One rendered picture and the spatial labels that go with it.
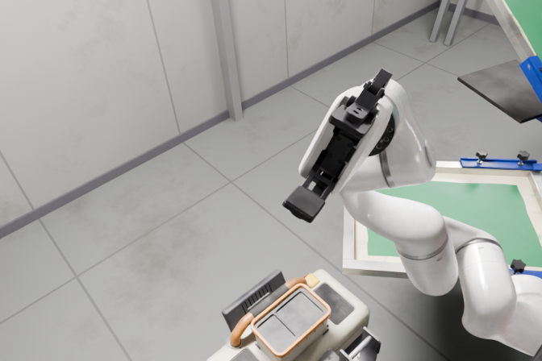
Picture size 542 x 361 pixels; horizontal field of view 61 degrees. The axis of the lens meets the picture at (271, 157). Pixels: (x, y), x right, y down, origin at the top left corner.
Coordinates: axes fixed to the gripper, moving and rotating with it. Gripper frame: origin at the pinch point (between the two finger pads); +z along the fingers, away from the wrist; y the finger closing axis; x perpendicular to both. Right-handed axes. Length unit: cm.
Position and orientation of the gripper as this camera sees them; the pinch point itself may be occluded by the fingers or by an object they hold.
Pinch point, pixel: (323, 168)
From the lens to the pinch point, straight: 40.0
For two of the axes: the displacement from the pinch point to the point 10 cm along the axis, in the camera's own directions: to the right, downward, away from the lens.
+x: 8.3, 5.2, -1.9
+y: 4.0, -7.9, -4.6
